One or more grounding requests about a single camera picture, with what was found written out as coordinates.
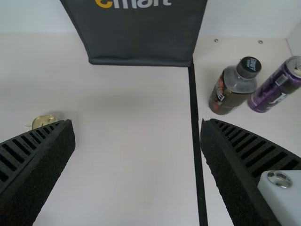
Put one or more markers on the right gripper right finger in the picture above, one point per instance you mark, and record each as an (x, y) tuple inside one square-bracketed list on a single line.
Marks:
[(240, 169)]

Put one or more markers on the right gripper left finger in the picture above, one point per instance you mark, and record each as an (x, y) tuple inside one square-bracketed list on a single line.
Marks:
[(35, 164)]

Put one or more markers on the gold rectangular tin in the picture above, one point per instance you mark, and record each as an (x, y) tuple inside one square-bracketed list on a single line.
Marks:
[(43, 120)]

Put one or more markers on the black strip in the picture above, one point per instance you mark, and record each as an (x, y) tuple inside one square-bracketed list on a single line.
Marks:
[(197, 141)]

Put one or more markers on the dark coffee bottle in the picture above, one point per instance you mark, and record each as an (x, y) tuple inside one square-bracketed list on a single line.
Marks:
[(228, 94)]

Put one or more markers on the purple can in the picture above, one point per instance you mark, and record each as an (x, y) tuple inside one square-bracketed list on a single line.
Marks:
[(275, 89)]

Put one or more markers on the dark grey bag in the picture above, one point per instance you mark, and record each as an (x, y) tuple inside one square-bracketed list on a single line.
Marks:
[(141, 35)]

